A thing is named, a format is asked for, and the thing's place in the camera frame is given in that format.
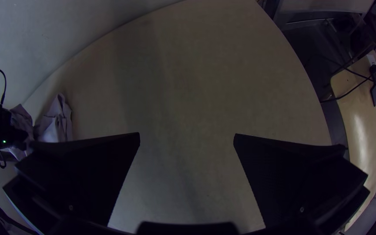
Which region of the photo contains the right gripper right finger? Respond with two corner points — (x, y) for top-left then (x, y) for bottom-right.
(233, 133), (371, 234)

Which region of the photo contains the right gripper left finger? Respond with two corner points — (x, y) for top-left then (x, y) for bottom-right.
(3, 132), (141, 234)

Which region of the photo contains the grey t-shirt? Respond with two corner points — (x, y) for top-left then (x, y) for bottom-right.
(9, 94), (74, 161)

